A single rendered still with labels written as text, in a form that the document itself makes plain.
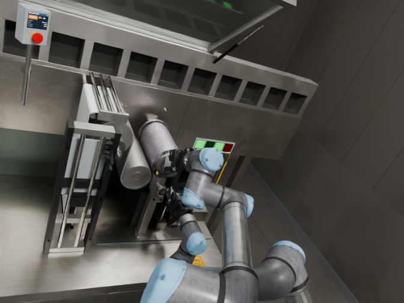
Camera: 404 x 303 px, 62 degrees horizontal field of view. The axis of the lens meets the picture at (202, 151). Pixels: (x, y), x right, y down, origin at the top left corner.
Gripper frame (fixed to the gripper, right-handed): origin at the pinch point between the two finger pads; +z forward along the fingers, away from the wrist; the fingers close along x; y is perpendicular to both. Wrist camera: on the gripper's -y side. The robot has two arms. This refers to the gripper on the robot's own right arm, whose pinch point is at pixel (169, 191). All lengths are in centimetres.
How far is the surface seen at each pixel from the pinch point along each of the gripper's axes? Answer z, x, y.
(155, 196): -9.3, 10.7, 4.7
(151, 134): 14.0, 10.9, 20.0
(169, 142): 5.0, 5.9, 22.3
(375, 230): 14, -207, -43
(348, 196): 52, -208, -37
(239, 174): 46, -73, -19
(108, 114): -5, 36, 36
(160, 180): -6.1, 9.2, 10.3
